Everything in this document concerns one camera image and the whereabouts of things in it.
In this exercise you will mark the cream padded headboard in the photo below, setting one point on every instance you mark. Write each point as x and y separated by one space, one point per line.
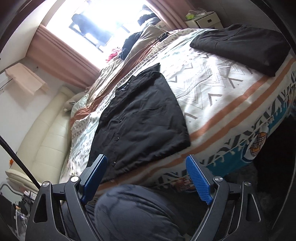
45 148

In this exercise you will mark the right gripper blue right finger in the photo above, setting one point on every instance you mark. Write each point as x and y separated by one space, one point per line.
202 179

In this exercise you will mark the black button-up shirt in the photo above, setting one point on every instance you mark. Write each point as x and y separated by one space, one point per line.
142 124

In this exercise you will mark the left pink curtain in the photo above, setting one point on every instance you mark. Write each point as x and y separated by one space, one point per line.
60 60

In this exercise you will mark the cream bedside nightstand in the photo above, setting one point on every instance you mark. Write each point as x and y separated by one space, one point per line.
210 21

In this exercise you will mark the folded black garment stack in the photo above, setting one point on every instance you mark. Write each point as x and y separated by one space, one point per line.
260 49

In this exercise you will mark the beige brown duvet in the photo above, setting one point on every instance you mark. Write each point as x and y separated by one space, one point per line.
118 69

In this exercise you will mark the pink curtain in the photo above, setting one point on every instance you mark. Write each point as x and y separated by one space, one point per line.
60 60
172 12

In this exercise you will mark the small black device on bed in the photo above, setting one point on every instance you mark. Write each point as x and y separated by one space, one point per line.
163 36

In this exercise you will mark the light green pillow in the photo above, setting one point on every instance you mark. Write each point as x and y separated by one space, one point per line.
79 105

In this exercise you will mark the dark crumpled clothes pile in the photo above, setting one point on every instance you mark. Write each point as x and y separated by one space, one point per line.
128 44

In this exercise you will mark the hanging dark jacket left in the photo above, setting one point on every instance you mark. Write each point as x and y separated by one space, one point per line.
87 26

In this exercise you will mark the red garment by window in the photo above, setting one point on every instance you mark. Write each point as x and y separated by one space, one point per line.
113 54

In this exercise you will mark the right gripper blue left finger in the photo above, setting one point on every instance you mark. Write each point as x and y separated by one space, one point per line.
91 177

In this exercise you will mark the patterned white geometric blanket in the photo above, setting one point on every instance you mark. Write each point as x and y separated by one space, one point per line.
229 110

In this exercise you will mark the person's patterned grey leg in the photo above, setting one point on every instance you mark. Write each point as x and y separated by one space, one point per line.
132 212

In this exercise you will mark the right pink curtain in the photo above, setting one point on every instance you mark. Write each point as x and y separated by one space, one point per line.
172 12

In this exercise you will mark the dark pillow by window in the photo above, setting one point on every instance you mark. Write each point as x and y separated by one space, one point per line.
146 17

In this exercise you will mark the green item on nightstand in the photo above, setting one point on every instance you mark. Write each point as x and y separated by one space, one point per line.
190 16

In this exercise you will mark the beige air conditioner cover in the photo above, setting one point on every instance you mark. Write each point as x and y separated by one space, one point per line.
26 79

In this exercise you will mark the plush toy on bed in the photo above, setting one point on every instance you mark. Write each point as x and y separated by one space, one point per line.
68 105

